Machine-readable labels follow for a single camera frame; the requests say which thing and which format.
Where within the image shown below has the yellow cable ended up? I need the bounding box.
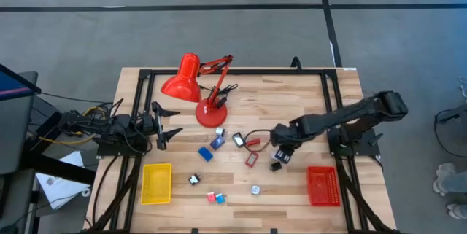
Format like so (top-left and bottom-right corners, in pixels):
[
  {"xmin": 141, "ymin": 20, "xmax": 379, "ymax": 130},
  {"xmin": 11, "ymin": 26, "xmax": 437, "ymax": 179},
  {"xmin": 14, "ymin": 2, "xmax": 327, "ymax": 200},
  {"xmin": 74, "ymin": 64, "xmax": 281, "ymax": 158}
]
[{"xmin": 37, "ymin": 105, "xmax": 107, "ymax": 147}]

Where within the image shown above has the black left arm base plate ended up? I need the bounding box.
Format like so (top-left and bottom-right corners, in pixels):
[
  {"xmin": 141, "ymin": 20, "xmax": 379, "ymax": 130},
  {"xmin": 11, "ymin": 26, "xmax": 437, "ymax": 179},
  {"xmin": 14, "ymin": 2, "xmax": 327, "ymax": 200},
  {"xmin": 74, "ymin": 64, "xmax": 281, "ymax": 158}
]
[{"xmin": 96, "ymin": 131, "xmax": 153, "ymax": 157}]

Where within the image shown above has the person's shoe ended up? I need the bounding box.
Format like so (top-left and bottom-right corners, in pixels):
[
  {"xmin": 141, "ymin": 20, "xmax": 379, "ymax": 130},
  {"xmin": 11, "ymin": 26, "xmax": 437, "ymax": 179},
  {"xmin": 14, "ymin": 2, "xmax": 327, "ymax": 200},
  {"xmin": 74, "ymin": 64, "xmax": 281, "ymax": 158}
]
[
  {"xmin": 446, "ymin": 203, "xmax": 467, "ymax": 221},
  {"xmin": 432, "ymin": 162, "xmax": 458, "ymax": 197}
]

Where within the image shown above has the bright blue rectangular box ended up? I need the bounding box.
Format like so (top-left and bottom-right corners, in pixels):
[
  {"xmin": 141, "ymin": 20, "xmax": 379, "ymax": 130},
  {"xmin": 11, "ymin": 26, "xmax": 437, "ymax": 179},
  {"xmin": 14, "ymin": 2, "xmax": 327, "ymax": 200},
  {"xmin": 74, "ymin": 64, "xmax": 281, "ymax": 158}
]
[{"xmin": 197, "ymin": 146, "xmax": 215, "ymax": 163}]

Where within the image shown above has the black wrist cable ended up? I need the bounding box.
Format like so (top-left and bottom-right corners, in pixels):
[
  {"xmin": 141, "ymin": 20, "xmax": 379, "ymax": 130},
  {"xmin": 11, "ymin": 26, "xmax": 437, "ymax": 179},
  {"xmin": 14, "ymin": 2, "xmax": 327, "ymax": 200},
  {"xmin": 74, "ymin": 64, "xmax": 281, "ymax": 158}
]
[
  {"xmin": 242, "ymin": 128, "xmax": 274, "ymax": 154},
  {"xmin": 123, "ymin": 115, "xmax": 153, "ymax": 155}
]

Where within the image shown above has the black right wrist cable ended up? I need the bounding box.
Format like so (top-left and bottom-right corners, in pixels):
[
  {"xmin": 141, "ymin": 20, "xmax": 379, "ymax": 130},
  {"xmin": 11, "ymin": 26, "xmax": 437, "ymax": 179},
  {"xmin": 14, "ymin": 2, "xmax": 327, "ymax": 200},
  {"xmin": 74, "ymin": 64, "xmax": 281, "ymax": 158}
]
[{"xmin": 242, "ymin": 128, "xmax": 274, "ymax": 154}]

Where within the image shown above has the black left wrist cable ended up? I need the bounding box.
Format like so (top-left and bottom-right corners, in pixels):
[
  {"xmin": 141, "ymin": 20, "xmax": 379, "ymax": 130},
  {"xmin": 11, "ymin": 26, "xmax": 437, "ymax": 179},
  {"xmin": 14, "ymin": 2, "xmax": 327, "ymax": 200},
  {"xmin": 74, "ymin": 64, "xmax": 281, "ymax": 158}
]
[{"xmin": 123, "ymin": 115, "xmax": 153, "ymax": 155}]

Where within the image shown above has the red desk lamp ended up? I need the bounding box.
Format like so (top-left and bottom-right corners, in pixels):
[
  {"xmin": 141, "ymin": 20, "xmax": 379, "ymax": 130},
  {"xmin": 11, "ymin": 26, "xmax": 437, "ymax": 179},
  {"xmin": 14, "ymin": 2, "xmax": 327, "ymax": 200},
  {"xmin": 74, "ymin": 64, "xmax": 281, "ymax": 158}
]
[{"xmin": 160, "ymin": 52, "xmax": 234, "ymax": 129}]

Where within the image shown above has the black aluminium table frame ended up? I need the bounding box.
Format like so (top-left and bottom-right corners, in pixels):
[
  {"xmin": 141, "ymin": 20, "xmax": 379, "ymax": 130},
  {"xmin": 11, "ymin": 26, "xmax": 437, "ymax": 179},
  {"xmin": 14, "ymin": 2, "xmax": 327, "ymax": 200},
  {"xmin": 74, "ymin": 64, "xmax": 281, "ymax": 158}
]
[{"xmin": 83, "ymin": 67, "xmax": 402, "ymax": 234}]

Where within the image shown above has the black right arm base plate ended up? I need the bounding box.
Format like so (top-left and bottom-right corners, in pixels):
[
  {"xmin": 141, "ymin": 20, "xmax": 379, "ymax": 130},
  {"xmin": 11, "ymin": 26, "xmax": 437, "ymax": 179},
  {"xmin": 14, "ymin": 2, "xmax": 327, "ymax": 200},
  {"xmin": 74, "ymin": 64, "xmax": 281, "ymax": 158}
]
[{"xmin": 326, "ymin": 127, "xmax": 382, "ymax": 158}]

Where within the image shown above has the black box with window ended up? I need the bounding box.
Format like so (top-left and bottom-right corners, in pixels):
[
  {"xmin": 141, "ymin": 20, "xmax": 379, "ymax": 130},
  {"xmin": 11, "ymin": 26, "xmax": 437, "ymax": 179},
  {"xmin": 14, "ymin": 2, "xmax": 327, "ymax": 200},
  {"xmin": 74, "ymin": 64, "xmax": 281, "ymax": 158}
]
[{"xmin": 231, "ymin": 131, "xmax": 247, "ymax": 149}]

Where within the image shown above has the dark blue rectangular box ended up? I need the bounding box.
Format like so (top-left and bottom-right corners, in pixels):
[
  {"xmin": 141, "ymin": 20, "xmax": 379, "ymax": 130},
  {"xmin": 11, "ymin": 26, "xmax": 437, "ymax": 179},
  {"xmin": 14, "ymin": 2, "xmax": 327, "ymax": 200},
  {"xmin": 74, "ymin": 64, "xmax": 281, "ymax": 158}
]
[{"xmin": 209, "ymin": 135, "xmax": 226, "ymax": 152}]

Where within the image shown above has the person's leg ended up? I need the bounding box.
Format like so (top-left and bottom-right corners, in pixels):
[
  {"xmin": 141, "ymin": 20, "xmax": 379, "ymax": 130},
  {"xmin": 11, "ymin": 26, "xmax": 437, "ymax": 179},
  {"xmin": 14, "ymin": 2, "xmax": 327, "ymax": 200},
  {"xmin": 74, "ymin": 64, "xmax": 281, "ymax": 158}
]
[{"xmin": 447, "ymin": 171, "xmax": 467, "ymax": 192}]

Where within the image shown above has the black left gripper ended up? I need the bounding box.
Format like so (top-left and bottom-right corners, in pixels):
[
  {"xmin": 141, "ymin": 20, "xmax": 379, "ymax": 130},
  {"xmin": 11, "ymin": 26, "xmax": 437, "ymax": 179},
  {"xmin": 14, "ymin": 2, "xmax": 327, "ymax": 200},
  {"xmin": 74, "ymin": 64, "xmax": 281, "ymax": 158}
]
[{"xmin": 140, "ymin": 101, "xmax": 184, "ymax": 151}]

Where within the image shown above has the computer monitor with blue screen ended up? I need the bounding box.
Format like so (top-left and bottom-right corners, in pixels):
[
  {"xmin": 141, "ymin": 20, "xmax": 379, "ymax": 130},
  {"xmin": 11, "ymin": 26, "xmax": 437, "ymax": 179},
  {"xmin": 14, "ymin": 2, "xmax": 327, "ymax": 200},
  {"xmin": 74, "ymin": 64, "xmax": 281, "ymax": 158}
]
[{"xmin": 0, "ymin": 63, "xmax": 42, "ymax": 102}]

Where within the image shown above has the red plastic basket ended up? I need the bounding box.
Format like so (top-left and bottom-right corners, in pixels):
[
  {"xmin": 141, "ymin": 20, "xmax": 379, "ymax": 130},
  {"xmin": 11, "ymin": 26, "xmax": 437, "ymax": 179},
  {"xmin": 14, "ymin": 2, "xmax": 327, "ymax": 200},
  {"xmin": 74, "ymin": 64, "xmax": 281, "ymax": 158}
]
[{"xmin": 306, "ymin": 165, "xmax": 341, "ymax": 207}]

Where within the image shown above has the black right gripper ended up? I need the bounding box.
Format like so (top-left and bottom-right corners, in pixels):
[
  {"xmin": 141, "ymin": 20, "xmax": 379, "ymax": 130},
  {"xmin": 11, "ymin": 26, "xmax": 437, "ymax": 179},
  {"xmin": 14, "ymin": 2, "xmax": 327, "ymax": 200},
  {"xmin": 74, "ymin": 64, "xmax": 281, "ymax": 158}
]
[{"xmin": 269, "ymin": 122, "xmax": 297, "ymax": 165}]

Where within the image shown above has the black lamp cable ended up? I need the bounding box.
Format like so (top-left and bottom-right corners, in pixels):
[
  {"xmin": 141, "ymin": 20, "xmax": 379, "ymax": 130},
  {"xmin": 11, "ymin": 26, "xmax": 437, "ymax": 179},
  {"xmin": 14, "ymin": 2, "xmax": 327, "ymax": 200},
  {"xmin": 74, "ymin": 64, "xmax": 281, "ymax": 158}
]
[{"xmin": 198, "ymin": 82, "xmax": 240, "ymax": 110}]

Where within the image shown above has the black desk stand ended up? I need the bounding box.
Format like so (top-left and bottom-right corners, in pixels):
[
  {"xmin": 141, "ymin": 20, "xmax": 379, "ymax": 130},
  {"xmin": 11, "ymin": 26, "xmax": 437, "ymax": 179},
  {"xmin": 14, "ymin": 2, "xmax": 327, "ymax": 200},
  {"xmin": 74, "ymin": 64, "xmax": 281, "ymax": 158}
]
[{"xmin": 20, "ymin": 111, "xmax": 98, "ymax": 186}]

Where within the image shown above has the yellow plastic basket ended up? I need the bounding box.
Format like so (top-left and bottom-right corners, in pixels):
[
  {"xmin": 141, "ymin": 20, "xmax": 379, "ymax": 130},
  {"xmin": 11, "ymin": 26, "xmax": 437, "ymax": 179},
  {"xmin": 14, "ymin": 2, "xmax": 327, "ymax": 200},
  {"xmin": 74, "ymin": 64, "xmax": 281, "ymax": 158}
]
[{"xmin": 140, "ymin": 163, "xmax": 173, "ymax": 206}]

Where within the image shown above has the black clamp on table edge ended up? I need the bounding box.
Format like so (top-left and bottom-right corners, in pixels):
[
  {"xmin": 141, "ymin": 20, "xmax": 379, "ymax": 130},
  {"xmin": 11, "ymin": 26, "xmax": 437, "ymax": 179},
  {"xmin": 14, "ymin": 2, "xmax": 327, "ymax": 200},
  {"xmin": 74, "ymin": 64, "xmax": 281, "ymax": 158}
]
[{"xmin": 290, "ymin": 55, "xmax": 304, "ymax": 71}]

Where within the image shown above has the white paper sheet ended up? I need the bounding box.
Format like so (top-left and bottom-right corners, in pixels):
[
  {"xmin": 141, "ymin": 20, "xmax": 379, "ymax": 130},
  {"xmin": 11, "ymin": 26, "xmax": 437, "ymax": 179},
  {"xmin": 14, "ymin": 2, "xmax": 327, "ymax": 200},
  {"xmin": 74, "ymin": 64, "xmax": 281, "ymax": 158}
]
[{"xmin": 35, "ymin": 150, "xmax": 93, "ymax": 211}]

